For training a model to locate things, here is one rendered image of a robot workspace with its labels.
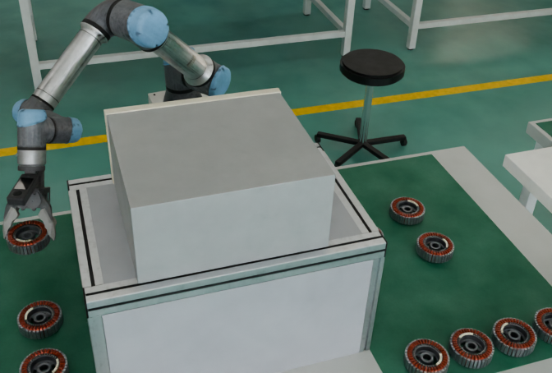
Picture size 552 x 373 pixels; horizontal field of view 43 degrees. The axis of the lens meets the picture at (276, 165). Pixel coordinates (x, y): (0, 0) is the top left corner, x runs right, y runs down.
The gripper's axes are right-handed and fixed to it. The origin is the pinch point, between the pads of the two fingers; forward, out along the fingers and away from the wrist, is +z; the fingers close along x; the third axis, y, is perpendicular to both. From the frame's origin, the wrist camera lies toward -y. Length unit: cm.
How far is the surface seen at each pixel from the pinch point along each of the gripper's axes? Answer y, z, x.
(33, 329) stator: -13.4, 20.5, -6.3
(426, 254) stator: 19, 4, -112
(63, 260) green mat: 13.8, 8.5, -5.4
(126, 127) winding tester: -29, -32, -33
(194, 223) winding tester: -47, -13, -51
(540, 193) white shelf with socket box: -23, -19, -130
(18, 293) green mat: 1.8, 15.5, 3.3
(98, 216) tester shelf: -24.9, -10.5, -25.6
